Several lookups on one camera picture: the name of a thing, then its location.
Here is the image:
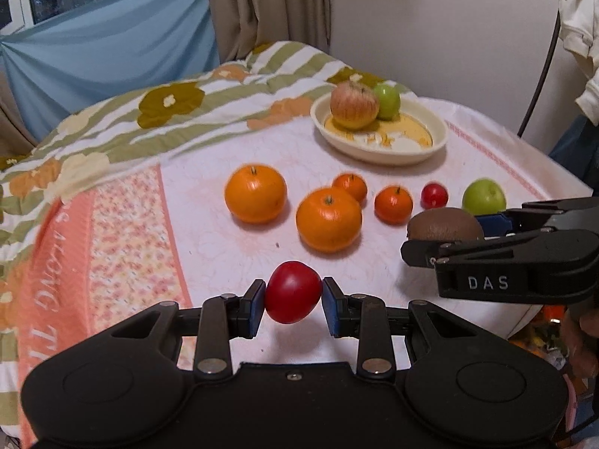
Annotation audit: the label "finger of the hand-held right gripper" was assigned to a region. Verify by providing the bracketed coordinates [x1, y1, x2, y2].
[401, 228, 599, 269]
[475, 198, 599, 237]

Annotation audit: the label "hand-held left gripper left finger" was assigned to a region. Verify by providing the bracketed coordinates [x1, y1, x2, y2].
[110, 278, 267, 382]

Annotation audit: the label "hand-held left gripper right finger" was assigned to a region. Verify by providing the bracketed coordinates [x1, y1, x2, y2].
[323, 277, 483, 382]

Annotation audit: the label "green apple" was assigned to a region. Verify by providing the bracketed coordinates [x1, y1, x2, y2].
[462, 178, 507, 217]
[373, 83, 402, 120]

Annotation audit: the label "brown kiwi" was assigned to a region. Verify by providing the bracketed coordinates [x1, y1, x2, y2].
[406, 207, 485, 242]

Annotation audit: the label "small tangerine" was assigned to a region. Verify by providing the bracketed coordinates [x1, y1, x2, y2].
[332, 173, 368, 204]
[374, 186, 414, 225]

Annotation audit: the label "small red cherry tomato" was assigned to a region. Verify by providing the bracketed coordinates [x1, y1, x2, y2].
[420, 183, 449, 210]

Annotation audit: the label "large orange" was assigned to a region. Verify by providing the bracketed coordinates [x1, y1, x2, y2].
[224, 164, 288, 224]
[295, 187, 364, 253]

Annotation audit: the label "cream oval bowl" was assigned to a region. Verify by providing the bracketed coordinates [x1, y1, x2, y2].
[310, 91, 449, 166]

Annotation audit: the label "person's right hand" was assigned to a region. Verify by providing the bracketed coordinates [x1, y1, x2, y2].
[563, 309, 599, 379]

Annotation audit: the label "pink and white blanket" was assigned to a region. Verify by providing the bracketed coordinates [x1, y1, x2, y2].
[19, 98, 586, 449]

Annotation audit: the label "blue jeans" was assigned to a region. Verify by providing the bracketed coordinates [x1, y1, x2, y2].
[548, 114, 599, 185]

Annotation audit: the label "thin black rod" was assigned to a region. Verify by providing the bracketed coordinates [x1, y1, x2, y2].
[517, 0, 565, 138]

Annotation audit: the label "red and yellow apple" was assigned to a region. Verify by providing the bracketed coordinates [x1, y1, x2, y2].
[330, 80, 380, 131]

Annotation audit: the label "white garment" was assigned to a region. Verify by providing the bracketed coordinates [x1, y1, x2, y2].
[558, 0, 599, 127]

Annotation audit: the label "green striped floral blanket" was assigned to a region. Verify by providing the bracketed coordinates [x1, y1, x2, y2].
[0, 41, 408, 436]

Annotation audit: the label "beige curtain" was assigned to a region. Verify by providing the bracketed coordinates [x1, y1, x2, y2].
[0, 68, 39, 157]
[201, 0, 334, 64]

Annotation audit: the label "blue cloth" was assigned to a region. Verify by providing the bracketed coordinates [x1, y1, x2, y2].
[0, 0, 221, 150]

